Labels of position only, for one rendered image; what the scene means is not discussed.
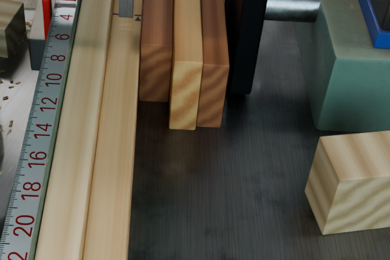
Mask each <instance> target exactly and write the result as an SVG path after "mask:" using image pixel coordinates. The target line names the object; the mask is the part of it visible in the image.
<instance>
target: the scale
mask: <svg viewBox="0 0 390 260"><path fill-rule="evenodd" d="M76 6H77V0H76V1H64V0H56V3H55V7H54V11H53V15H52V20H51V24H50V28H49V33H48V38H47V41H46V46H45V51H44V56H43V59H42V64H41V68H40V72H39V77H38V81H37V86H36V89H35V94H34V99H33V102H32V107H31V112H30V117H29V120H28V125H27V130H26V134H25V138H24V142H23V147H22V151H21V155H20V160H19V165H18V168H17V173H16V178H15V183H14V186H13V191H12V195H11V199H10V204H9V208H8V213H7V217H6V221H5V226H4V229H3V234H2V239H1V244H0V260H28V259H29V255H30V249H31V243H32V240H33V234H34V228H35V222H36V218H37V212H38V206H39V201H40V196H41V191H42V185H43V181H44V175H45V170H46V163H47V160H48V154H49V148H50V142H51V138H52V132H53V127H54V123H55V117H56V111H57V105H58V101H59V96H60V90H61V86H62V80H63V74H64V68H65V65H66V59H67V52H68V47H69V43H70V37H71V31H72V27H73V21H74V16H75V10H76Z"/></svg>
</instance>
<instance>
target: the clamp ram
mask: <svg viewBox="0 0 390 260"><path fill-rule="evenodd" d="M321 1H322V0H225V16H226V31H227V44H228V52H229V66H230V67H229V74H228V85H229V92H230V93H236V94H250V93H251V90H252V83H253V80H254V74H255V67H256V63H257V57H258V51H259V44H260V41H261V35H262V29H263V22H264V20H272V21H291V22H302V23H314V22H315V21H316V19H317V15H318V12H319V5H320V3H321Z"/></svg>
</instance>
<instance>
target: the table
mask: <svg viewBox="0 0 390 260"><path fill-rule="evenodd" d="M354 133H358V132H345V131H322V130H319V129H316V127H315V126H314V123H313V117H312V112H311V108H310V103H309V97H308V91H307V88H306V82H305V77H304V71H303V68H302V62H301V57H300V53H299V47H298V42H297V36H296V33H295V27H294V22H291V21H272V20H264V22H263V29H262V35H261V41H260V44H259V51H258V57H257V63H256V67H255V74H254V80H253V83H252V90H251V93H250V94H236V93H230V92H229V85H228V79H227V87H226V94H225V102H224V107H223V114H222V122H221V127H220V128H214V127H197V126H196V128H195V130H185V129H169V101H168V102H151V101H140V100H139V99H138V112H137V121H136V139H135V156H134V166H133V183H132V201H131V218H130V228H129V246H128V260H390V227H384V228H378V229H369V230H359V231H354V232H344V233H334V234H325V235H323V234H322V233H321V231H320V228H319V225H318V224H317V221H316V218H315V216H314V214H313V211H312V209H311V206H310V203H309V201H308V199H307V196H306V194H305V188H306V184H307V181H308V177H309V173H310V169H311V166H312V163H313V159H314V156H315V152H316V148H317V144H318V142H319V138H320V137H321V136H334V135H346V134H354Z"/></svg>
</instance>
